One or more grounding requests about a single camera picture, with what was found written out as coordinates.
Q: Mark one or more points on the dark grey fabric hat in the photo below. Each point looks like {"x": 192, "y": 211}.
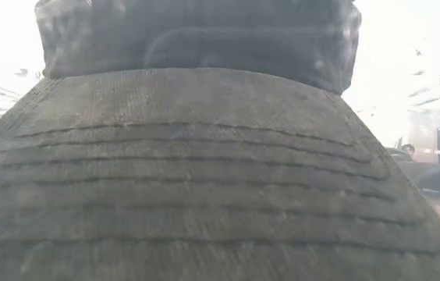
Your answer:
{"x": 204, "y": 175}

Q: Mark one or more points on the person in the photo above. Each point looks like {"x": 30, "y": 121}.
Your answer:
{"x": 408, "y": 148}

